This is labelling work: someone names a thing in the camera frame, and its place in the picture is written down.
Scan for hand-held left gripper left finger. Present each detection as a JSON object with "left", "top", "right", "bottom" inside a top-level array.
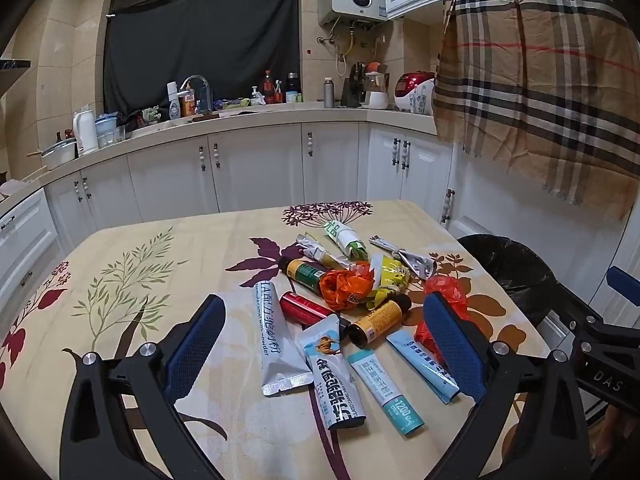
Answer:
[{"left": 60, "top": 294, "right": 228, "bottom": 480}]

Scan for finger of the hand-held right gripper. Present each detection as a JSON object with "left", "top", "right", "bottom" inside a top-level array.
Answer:
[
  {"left": 552, "top": 282, "right": 606, "bottom": 331},
  {"left": 606, "top": 266, "right": 640, "bottom": 306}
]

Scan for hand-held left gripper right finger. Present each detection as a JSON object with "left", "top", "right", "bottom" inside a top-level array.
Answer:
[{"left": 422, "top": 290, "right": 593, "bottom": 480}]

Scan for light blue sachet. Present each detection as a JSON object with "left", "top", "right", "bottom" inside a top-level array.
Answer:
[{"left": 386, "top": 330, "right": 460, "bottom": 405}]

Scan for red plastic bag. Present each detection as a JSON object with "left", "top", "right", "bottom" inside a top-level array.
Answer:
[{"left": 414, "top": 275, "right": 468, "bottom": 366}]

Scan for trash bin with black bag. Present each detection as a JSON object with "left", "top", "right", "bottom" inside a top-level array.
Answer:
[{"left": 457, "top": 234, "right": 586, "bottom": 328}]

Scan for silver milk powder sachet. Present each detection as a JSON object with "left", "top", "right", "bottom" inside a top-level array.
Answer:
[{"left": 250, "top": 280, "right": 313, "bottom": 398}]

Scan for brown bottle with yellow label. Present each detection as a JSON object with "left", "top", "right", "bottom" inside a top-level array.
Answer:
[{"left": 347, "top": 295, "right": 412, "bottom": 348}]

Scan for teal and white sachet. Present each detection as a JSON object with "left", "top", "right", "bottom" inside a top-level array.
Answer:
[{"left": 346, "top": 347, "right": 426, "bottom": 437}]

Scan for grey printed wrapper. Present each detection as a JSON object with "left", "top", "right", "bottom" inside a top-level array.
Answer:
[{"left": 369, "top": 234, "right": 437, "bottom": 280}]

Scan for yellow snack wrapper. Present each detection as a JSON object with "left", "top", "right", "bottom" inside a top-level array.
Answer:
[{"left": 357, "top": 254, "right": 411, "bottom": 311}]

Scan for red metal can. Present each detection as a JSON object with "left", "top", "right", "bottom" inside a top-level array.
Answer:
[{"left": 279, "top": 291, "right": 328, "bottom": 325}]

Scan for orange plastic bag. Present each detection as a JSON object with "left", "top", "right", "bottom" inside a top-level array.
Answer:
[{"left": 320, "top": 269, "right": 376, "bottom": 311}]

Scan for white sachet with camel print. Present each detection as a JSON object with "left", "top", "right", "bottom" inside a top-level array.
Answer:
[{"left": 300, "top": 314, "right": 368, "bottom": 432}]

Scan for brown bottle with green label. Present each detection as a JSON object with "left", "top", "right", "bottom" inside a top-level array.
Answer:
[{"left": 278, "top": 257, "right": 331, "bottom": 293}]

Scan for silver wrapper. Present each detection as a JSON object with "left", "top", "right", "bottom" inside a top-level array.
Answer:
[{"left": 294, "top": 232, "right": 351, "bottom": 271}]

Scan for green and white packet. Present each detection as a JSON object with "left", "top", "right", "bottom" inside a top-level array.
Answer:
[{"left": 322, "top": 220, "right": 368, "bottom": 256}]

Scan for floral tablecloth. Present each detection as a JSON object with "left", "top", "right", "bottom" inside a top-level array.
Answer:
[{"left": 0, "top": 199, "right": 551, "bottom": 480}]

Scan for white kitchen base cabinets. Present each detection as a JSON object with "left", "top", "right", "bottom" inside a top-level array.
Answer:
[{"left": 0, "top": 122, "right": 456, "bottom": 311}]

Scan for clear container with blue lid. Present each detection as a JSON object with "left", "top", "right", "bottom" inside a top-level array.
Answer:
[{"left": 95, "top": 115, "right": 120, "bottom": 148}]

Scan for white pot with glass lid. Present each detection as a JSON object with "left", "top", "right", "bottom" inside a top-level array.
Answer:
[{"left": 41, "top": 139, "right": 78, "bottom": 171}]

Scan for plaid beige cloth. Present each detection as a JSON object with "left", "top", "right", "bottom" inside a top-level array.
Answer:
[{"left": 434, "top": 0, "right": 640, "bottom": 221}]

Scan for white electric kettle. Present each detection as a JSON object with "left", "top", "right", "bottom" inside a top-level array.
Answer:
[{"left": 73, "top": 110, "right": 99, "bottom": 155}]

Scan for white blender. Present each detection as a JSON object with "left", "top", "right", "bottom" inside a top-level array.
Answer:
[{"left": 362, "top": 71, "right": 390, "bottom": 110}]

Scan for red rice cooker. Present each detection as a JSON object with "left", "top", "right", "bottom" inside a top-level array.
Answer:
[{"left": 395, "top": 72, "right": 435, "bottom": 111}]

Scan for chrome faucet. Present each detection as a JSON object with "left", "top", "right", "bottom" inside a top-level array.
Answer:
[{"left": 180, "top": 75, "right": 211, "bottom": 111}]

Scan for black knife block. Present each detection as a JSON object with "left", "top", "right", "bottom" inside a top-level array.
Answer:
[{"left": 342, "top": 62, "right": 366, "bottom": 108}]

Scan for black curtain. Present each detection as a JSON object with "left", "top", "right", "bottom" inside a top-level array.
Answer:
[{"left": 102, "top": 0, "right": 301, "bottom": 121}]

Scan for steel range hood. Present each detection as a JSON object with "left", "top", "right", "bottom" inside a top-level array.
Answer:
[{"left": 0, "top": 58, "right": 32, "bottom": 96}]

